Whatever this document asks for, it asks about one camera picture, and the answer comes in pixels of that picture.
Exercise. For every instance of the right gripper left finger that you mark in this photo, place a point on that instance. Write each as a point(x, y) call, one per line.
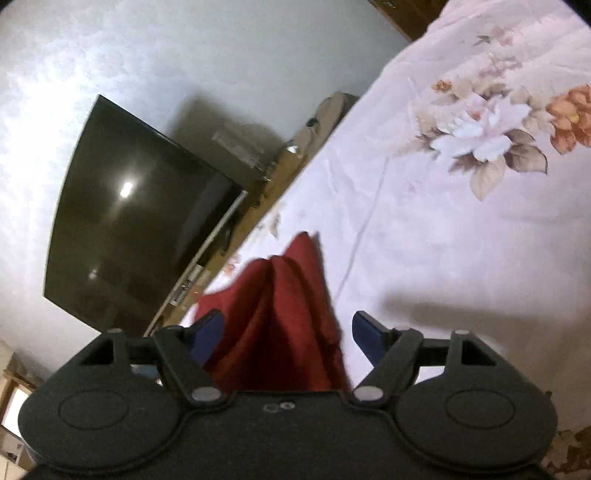
point(120, 400)

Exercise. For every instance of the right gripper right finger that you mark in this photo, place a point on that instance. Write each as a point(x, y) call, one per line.
point(455, 403)

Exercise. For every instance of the red embellished knit sweater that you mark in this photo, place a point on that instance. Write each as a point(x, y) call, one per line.
point(279, 334)

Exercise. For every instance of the silver set-top box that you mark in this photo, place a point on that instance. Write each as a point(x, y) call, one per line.
point(186, 282)

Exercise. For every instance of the large black television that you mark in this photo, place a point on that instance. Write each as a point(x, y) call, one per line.
point(134, 211)

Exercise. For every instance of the floral white bed sheet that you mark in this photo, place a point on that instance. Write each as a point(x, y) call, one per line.
point(456, 195)

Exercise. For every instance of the clear glass vase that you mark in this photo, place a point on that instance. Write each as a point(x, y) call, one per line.
point(242, 154)

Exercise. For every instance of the wooden TV stand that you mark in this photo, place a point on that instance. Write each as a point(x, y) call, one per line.
point(235, 226)

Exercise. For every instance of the brown wooden door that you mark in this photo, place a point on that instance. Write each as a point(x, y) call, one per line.
point(410, 17)

